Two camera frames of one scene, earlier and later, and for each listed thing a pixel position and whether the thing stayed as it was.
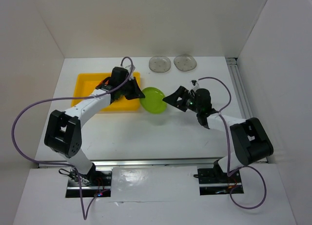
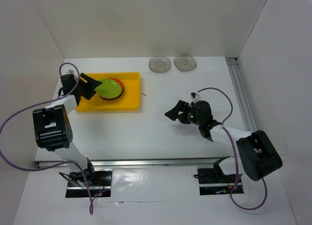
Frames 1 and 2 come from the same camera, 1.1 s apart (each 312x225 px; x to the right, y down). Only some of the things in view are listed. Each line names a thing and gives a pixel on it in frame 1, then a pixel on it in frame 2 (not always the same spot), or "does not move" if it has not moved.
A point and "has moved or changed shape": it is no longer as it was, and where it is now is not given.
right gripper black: x=182 y=92 -> x=173 y=113
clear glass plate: x=185 y=62 does not move
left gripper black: x=136 y=92 -> x=90 y=85
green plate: x=153 y=101 has moved or changed shape
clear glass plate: x=159 y=64 does not move
